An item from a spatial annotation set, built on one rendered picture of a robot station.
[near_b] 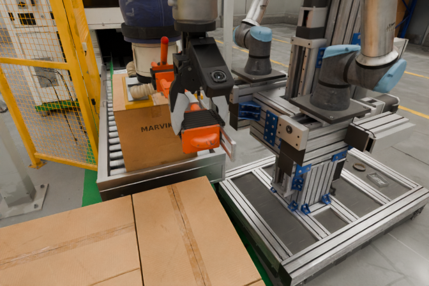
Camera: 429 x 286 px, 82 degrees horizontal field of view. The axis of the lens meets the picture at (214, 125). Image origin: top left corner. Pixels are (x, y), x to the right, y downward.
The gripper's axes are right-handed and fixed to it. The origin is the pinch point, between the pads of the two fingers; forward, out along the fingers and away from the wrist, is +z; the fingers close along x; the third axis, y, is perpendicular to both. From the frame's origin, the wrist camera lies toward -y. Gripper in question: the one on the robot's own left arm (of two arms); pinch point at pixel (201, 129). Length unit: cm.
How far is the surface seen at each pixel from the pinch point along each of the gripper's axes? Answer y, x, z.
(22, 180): 133, 99, 98
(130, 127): 72, 17, 36
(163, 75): 31.3, 2.9, -2.0
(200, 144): -5.2, 1.7, 0.1
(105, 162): 83, 34, 61
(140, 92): 41.2, 10.0, 6.1
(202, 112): 2.7, -1.2, -2.2
